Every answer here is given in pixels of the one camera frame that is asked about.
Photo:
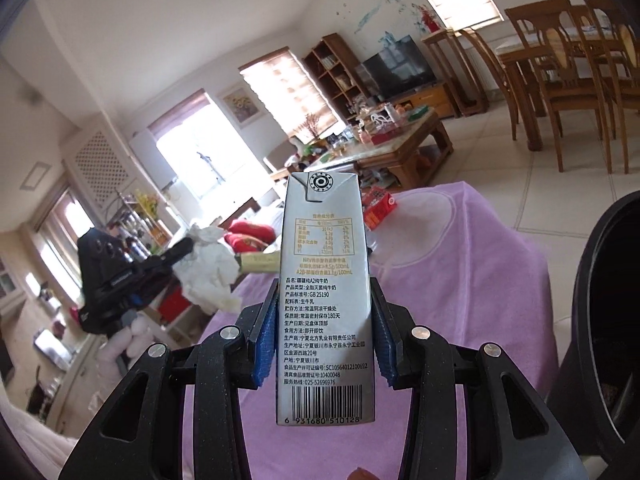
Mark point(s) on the red Wangzai milk carton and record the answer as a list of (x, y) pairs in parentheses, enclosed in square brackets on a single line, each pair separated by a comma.
[(377, 204)]

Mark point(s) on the tall wooden side stand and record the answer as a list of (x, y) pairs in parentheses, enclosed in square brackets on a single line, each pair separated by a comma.
[(457, 71)]

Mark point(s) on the framed flower painting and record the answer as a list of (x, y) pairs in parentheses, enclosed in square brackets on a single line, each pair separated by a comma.
[(240, 105)]

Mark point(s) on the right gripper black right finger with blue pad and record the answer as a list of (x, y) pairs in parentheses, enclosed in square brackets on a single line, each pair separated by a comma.
[(510, 432)]

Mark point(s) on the wooden dining chair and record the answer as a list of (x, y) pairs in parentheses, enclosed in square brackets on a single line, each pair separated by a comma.
[(498, 73), (620, 45), (550, 21)]

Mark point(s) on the wooden coffee table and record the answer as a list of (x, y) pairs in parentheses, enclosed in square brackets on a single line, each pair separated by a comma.
[(412, 158)]

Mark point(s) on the wooden dining chair left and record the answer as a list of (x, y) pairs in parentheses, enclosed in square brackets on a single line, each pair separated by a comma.
[(498, 73)]

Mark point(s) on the black flat television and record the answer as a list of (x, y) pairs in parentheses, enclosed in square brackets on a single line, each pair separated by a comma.
[(395, 70)]

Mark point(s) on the grey milk carton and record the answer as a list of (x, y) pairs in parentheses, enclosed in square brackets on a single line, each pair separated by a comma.
[(325, 374)]

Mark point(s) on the purple tablecloth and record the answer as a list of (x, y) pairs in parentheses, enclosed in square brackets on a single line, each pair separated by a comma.
[(443, 254)]

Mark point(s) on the wooden dining chair near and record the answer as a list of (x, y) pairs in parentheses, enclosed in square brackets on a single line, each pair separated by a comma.
[(550, 21)]

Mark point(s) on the wooden bookshelf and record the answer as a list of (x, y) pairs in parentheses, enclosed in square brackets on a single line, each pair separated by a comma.
[(333, 65)]

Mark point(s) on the wooden tv cabinet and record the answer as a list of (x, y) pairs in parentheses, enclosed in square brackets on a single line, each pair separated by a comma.
[(437, 96)]

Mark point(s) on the red cushion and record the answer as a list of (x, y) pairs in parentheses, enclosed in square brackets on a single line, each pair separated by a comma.
[(244, 236)]

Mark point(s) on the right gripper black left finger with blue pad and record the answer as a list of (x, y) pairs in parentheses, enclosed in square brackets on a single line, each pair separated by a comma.
[(137, 434)]

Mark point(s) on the wooden dining chair right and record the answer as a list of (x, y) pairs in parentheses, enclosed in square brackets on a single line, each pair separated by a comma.
[(620, 45)]

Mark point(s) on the wooden dining table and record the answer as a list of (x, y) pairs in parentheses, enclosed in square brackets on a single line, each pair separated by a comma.
[(520, 62)]

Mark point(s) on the black trash bin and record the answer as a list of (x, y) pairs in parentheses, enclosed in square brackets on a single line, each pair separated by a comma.
[(595, 396)]

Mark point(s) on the white tissue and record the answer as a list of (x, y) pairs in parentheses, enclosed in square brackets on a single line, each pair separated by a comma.
[(208, 272)]

